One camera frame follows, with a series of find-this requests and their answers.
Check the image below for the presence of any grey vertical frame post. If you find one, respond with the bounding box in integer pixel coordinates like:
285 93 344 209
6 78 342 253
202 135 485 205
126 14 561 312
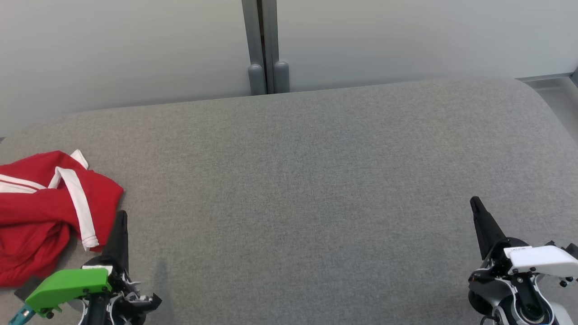
242 0 279 95

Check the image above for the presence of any grey fabric sofa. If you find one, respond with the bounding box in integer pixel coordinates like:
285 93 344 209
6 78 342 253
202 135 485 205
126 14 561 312
0 78 578 325

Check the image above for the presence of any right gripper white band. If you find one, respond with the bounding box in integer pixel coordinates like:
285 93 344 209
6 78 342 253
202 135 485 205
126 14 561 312
470 196 578 287

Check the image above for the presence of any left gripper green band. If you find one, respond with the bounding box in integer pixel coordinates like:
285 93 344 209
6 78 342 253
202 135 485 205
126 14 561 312
25 210 162 316

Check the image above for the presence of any grey rounded post foot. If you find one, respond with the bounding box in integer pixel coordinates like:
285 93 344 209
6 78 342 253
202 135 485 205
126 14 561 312
247 63 266 96
273 60 290 94

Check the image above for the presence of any red and white basketball jersey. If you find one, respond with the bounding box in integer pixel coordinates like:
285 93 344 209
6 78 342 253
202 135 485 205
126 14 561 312
0 151 75 288

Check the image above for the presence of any left teal cable connector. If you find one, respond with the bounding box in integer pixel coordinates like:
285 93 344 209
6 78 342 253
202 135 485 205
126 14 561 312
8 305 36 325

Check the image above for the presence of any grey floor rail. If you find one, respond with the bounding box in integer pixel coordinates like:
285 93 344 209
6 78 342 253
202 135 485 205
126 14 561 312
515 68 578 91

